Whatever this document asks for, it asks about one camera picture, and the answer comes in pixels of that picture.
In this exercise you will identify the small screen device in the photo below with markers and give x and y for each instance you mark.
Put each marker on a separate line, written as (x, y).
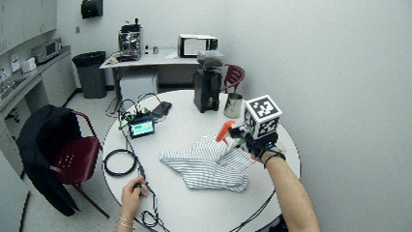
(142, 127)

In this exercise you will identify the black trash bin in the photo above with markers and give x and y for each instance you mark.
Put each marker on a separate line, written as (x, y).
(91, 75)

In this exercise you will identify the white wall cabinets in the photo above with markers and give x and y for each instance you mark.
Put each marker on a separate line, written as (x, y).
(26, 19)

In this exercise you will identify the black wall dispenser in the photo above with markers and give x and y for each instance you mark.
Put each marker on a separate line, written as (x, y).
(93, 8)

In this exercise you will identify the steel espresso machine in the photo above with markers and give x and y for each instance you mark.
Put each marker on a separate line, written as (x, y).
(130, 42)

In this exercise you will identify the black jacket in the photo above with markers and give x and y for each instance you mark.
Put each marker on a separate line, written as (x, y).
(43, 151)

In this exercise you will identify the white box monitor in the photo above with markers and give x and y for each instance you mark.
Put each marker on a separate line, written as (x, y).
(195, 45)

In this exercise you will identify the black coffee grinder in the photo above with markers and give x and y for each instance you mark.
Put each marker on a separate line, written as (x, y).
(209, 87)

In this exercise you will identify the small metal cup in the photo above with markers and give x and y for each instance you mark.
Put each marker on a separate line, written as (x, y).
(155, 50)

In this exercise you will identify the silver microwave oven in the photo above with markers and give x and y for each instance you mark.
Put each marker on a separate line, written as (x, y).
(47, 50)

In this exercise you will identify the red chair with jacket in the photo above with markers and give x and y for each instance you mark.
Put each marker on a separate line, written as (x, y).
(79, 158)

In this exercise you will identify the white box on counter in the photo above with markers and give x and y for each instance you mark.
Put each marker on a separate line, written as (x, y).
(29, 65)

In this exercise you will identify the white marker cube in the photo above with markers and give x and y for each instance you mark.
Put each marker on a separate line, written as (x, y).
(262, 116)

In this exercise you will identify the white under-desk cabinet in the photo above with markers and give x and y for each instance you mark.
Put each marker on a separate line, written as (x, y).
(138, 88)

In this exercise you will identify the wall outlet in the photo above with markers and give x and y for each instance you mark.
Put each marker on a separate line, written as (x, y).
(78, 30)

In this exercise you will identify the orange spring clamp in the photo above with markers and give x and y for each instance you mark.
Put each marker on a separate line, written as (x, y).
(225, 130)

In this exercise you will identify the striped grey white cloth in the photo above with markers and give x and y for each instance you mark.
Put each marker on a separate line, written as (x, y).
(206, 164)

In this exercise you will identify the small dark bottle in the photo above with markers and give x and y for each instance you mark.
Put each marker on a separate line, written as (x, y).
(147, 50)

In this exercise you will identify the steel milk pitcher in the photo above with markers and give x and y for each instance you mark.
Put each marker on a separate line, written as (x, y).
(233, 106)

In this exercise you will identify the black power bank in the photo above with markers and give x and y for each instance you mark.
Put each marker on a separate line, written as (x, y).
(162, 109)

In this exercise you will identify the white counter cabinets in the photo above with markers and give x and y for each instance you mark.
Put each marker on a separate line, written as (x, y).
(57, 77)

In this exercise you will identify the white desk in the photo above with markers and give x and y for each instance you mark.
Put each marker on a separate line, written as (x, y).
(150, 59)

